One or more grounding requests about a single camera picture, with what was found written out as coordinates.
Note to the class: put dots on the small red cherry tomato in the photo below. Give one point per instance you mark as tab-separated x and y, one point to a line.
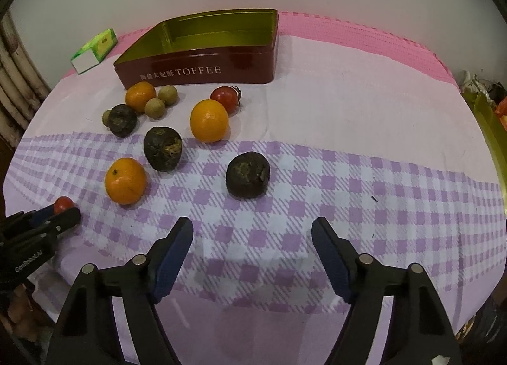
62	204

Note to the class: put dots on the green white small carton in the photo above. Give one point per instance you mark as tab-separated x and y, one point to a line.
93	52

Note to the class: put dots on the tan longan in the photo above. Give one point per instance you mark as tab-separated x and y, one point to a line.
155	108
168	94
105	117

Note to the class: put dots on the orange mandarin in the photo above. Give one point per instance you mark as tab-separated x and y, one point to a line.
138	95
125	181
209	121

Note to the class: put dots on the red toffee tin box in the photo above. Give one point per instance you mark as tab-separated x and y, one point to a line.
235	46

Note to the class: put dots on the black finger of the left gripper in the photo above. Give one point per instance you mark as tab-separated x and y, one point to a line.
59	223

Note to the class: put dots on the tan longan left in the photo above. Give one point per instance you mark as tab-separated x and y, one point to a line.
105	117

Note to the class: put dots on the dark wrinkled fruit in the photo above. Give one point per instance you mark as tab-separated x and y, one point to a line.
163	148
122	120
248	175

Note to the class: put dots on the tan longan middle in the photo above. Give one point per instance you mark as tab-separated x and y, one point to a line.
155	108

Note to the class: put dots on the tan longan upper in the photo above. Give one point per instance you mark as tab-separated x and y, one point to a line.
168	94

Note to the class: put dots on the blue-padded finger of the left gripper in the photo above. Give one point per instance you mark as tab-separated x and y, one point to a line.
28	220

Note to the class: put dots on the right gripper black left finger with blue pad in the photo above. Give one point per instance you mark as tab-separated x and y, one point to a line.
86	331

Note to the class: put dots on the bamboo chair frame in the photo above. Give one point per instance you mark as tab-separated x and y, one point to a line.
22	89

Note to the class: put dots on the pink purple checked tablecloth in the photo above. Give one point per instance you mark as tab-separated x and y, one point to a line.
361	127

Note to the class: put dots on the red tomato with stem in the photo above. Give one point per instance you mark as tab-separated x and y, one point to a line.
228	96

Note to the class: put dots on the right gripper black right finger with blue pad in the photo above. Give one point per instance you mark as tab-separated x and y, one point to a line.
419	329

